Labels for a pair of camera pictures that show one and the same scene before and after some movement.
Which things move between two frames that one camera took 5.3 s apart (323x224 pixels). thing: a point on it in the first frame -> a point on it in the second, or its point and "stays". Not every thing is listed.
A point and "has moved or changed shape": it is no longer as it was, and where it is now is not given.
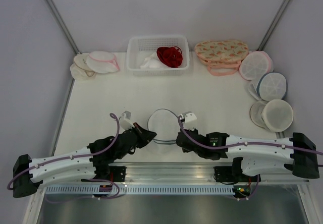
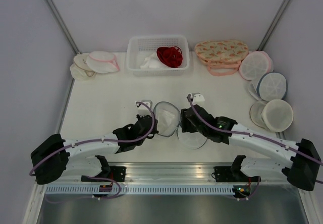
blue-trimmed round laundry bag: (271, 86) stays
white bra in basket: (153, 61) stays
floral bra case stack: (222, 57) stays
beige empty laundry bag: (79, 69) stays
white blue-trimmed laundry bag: (165, 124) has moved or changed shape
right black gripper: (195, 130) -> (185, 123)
